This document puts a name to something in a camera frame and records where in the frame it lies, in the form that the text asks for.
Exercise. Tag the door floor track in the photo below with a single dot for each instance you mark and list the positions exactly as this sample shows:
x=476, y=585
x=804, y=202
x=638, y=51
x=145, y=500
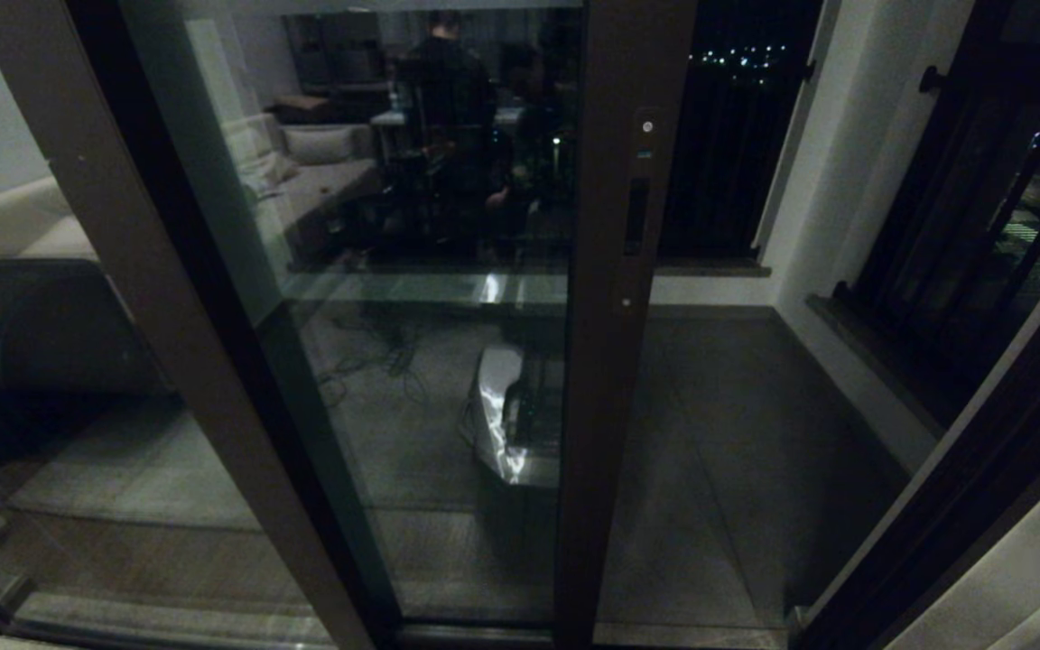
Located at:
x=682, y=635

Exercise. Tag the brown framed sliding glass door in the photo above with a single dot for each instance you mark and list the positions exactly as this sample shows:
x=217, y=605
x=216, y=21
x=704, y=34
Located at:
x=601, y=406

